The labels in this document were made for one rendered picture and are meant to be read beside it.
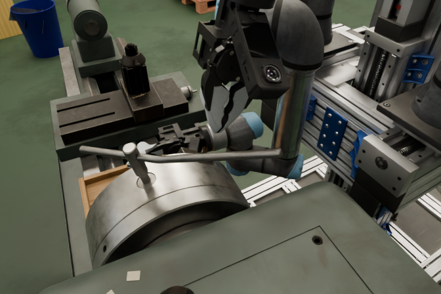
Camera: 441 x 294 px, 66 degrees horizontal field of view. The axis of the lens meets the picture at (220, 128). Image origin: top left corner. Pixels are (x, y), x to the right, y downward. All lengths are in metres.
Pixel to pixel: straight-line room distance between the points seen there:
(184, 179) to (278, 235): 0.19
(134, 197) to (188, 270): 0.17
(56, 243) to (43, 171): 0.60
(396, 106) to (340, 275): 0.57
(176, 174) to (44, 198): 1.84
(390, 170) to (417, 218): 1.16
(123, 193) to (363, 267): 0.38
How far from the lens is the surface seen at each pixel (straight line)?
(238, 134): 0.88
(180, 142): 0.83
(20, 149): 2.80
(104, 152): 0.57
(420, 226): 2.02
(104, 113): 1.21
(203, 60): 0.49
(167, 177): 0.59
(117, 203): 0.60
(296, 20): 0.72
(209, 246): 0.49
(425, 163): 0.93
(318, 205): 0.54
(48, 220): 2.26
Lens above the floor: 1.67
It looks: 40 degrees down
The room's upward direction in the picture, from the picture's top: straight up
